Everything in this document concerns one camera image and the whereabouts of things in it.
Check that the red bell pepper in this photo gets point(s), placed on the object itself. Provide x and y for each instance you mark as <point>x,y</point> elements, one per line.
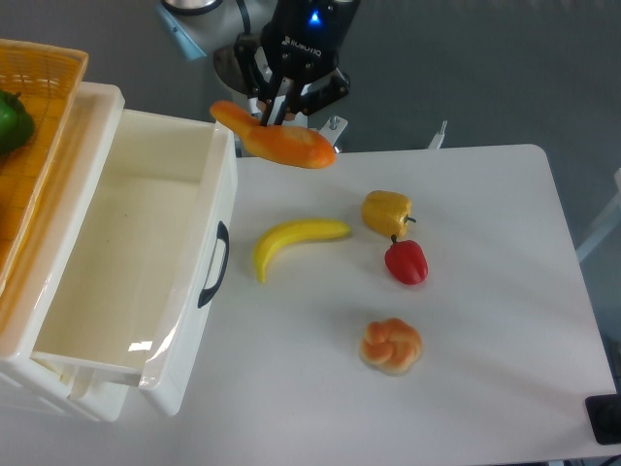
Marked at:
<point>406,261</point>

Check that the black drawer handle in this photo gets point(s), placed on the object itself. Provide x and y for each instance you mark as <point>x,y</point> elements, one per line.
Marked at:
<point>218,266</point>

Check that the yellow banana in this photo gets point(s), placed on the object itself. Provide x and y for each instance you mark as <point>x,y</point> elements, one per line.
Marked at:
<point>296,231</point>

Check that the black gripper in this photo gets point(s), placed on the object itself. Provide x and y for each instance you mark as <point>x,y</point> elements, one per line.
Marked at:
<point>301,42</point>

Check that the round knotted bread roll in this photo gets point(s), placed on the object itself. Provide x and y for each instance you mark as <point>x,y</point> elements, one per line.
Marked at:
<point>391,346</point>

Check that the black device at edge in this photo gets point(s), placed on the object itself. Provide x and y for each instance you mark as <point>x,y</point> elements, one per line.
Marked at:
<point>604,416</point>

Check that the yellow bell pepper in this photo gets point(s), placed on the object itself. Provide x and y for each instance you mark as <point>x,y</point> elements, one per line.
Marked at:
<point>388,213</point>

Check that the white drawer cabinet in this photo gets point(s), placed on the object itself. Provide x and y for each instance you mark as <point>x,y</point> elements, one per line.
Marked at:
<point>26,381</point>

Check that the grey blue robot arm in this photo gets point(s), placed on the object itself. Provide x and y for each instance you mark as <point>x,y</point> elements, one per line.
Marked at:
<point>202,27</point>

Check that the white frame at right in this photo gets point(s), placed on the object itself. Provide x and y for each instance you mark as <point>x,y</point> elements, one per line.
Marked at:
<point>602,225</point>

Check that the white clamp post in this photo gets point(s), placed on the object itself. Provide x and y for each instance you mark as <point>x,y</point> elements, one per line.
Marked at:
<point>438,139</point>

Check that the green bell pepper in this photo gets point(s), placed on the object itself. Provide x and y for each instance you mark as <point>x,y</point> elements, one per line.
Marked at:
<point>17,126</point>

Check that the white upper drawer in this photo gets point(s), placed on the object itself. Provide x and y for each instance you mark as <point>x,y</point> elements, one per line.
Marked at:
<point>125,312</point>

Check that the orange plastic basket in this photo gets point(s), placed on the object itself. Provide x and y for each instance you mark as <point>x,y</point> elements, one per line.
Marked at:
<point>39,84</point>

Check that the long orange bread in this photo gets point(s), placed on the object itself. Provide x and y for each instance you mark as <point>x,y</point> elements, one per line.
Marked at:
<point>285,145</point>

